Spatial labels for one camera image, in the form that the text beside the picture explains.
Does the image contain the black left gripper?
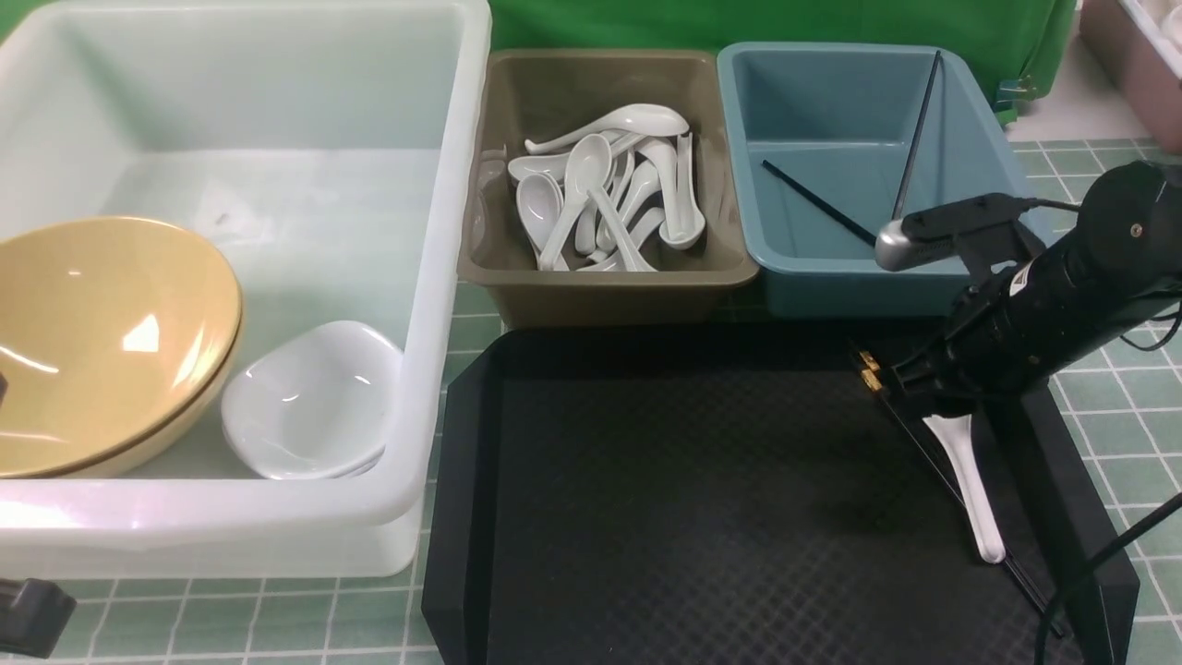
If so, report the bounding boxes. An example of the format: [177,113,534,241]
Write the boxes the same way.
[1,578,77,659]

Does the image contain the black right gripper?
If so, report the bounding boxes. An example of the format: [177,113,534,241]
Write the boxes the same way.
[883,269,1063,417]

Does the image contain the white ceramic soup spoon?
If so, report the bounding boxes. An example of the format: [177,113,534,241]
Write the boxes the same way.
[922,413,1007,563]

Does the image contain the black chopstick pair gold tips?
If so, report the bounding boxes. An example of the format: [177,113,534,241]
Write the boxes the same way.
[851,345,1050,618]

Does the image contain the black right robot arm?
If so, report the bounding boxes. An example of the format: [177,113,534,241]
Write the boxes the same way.
[875,159,1181,417]

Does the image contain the yellow speckled noodle bowl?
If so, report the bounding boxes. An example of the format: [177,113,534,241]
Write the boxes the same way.
[1,216,245,480]

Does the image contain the black chopstick leaning upright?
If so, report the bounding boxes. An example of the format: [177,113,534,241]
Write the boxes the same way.
[891,48,943,220]

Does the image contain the blue plastic chopstick bin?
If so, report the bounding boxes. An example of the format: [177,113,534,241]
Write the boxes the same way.
[717,43,1031,319]

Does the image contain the black chopstick lying flat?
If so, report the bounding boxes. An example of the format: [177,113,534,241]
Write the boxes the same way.
[764,159,875,248]

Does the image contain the green cloth backdrop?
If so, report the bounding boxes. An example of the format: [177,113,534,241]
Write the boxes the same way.
[489,1,1077,123]

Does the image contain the white spoon upright right side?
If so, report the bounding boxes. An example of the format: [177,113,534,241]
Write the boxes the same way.
[661,132,706,252]

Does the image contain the pink bin at corner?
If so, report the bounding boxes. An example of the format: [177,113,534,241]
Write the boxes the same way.
[1078,1,1181,155]

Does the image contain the small white dish in bin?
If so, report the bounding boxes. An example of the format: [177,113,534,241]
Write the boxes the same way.
[220,320,403,480]

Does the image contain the black textured serving tray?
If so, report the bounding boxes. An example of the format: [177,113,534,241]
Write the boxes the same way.
[423,318,1139,665]

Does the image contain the white spoon top of pile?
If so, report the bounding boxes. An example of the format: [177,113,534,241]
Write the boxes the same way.
[524,103,691,155]

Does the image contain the white spoon of pile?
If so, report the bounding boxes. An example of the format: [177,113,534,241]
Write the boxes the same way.
[524,103,691,155]
[517,174,564,270]
[537,132,613,270]

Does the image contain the large translucent white plastic bin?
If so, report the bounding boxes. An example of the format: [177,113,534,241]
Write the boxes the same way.
[4,1,491,580]

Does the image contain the white spoon centre of pile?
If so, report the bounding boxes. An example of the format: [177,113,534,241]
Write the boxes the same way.
[537,132,613,270]

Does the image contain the white spoon left of pile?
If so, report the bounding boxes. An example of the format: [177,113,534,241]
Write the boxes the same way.
[517,174,564,270]

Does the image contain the olive brown spoon bin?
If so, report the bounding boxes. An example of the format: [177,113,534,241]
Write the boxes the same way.
[457,48,759,330]

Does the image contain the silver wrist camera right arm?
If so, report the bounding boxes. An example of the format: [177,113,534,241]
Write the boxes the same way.
[873,193,1046,279]

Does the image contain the black cable right side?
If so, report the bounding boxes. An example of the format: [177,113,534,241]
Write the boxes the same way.
[1032,493,1182,665]

